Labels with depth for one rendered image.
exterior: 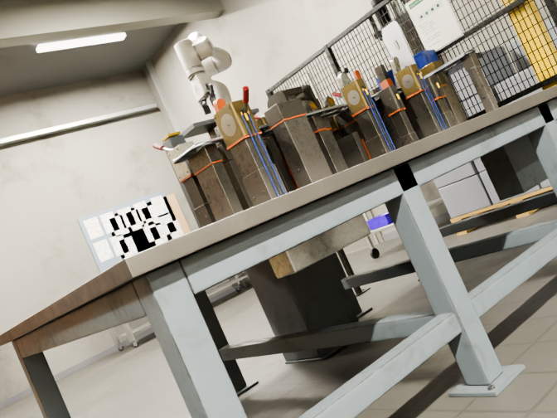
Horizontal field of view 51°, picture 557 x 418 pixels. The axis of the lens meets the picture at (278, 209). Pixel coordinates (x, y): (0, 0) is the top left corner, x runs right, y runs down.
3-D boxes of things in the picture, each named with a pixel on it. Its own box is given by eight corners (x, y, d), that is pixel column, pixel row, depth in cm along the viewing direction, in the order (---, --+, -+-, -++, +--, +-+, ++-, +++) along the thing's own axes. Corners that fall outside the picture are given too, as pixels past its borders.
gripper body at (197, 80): (185, 80, 256) (195, 104, 256) (192, 70, 247) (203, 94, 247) (199, 77, 260) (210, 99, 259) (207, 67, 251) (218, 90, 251)
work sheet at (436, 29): (463, 35, 292) (438, -21, 293) (428, 56, 309) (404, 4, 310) (465, 34, 293) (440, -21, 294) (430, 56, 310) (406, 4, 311)
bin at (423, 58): (432, 74, 291) (421, 50, 292) (384, 100, 311) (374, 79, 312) (445, 71, 304) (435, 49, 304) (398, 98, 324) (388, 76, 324)
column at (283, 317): (285, 364, 290) (232, 244, 292) (327, 337, 309) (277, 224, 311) (322, 360, 266) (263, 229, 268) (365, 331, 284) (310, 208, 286)
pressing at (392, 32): (423, 81, 284) (394, 19, 285) (406, 92, 292) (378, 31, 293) (424, 81, 284) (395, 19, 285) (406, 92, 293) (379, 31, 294)
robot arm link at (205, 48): (220, 42, 277) (216, 56, 250) (191, 57, 280) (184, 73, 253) (210, 25, 274) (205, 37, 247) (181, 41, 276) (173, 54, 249)
